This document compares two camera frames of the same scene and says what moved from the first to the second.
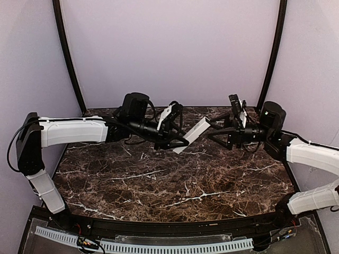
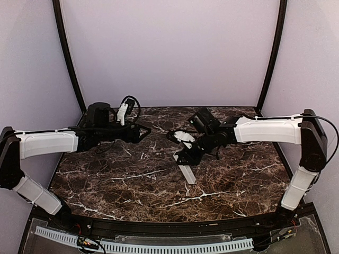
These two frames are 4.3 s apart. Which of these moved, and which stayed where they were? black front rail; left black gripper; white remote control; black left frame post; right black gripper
Moved: white remote control; left black gripper; right black gripper
Stayed: black front rail; black left frame post
